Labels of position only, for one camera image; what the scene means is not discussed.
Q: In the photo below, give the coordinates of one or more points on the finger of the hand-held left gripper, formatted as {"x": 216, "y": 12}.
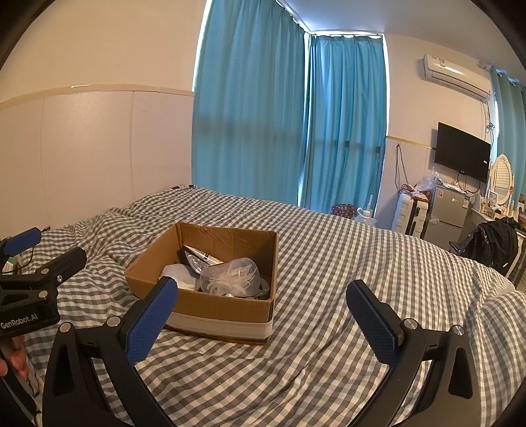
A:
{"x": 68, "y": 262}
{"x": 22, "y": 242}

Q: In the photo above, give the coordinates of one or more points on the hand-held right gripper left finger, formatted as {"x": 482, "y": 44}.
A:
{"x": 150, "y": 324}

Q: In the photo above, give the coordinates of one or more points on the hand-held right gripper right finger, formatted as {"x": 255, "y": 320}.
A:
{"x": 372, "y": 324}

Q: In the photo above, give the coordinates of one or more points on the white printed sock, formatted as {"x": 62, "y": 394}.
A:
{"x": 181, "y": 275}

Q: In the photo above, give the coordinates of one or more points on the silver foil packet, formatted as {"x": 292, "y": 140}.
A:
{"x": 197, "y": 258}

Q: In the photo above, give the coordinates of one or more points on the brown cardboard box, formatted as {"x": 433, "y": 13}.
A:
{"x": 230, "y": 312}

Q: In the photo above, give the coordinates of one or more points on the clear floss pick jar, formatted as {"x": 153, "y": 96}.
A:
{"x": 230, "y": 275}

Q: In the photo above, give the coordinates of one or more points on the person's left hand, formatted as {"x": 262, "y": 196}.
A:
{"x": 18, "y": 357}

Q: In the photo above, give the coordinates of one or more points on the clear water bottle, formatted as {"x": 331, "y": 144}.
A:
{"x": 365, "y": 215}

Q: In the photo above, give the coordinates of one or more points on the white panelled headboard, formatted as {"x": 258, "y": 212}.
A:
{"x": 94, "y": 156}

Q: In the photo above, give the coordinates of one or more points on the white ribbed suitcase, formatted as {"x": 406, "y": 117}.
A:
{"x": 402, "y": 213}

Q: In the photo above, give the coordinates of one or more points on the dark floral bag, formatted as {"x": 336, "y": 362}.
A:
{"x": 343, "y": 210}

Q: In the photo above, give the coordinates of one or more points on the small silver fridge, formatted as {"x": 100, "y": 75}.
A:
{"x": 448, "y": 213}

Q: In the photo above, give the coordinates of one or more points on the black backpack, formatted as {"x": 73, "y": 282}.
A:
{"x": 491, "y": 244}

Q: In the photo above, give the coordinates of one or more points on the clear plastic bag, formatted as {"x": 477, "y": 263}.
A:
{"x": 427, "y": 182}

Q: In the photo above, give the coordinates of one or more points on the white oval mirror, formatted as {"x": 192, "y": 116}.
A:
{"x": 502, "y": 180}

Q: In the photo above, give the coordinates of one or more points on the narrow blue curtain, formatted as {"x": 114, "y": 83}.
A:
{"x": 347, "y": 123}

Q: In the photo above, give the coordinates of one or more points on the wide blue curtain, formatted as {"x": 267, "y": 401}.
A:
{"x": 246, "y": 106}

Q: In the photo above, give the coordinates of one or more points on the teal curtain beside air conditioner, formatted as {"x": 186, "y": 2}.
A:
{"x": 507, "y": 119}

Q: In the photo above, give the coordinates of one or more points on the white air conditioner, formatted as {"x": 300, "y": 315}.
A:
{"x": 454, "y": 76}

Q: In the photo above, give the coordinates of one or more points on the black wall television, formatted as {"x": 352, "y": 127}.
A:
{"x": 462, "y": 150}

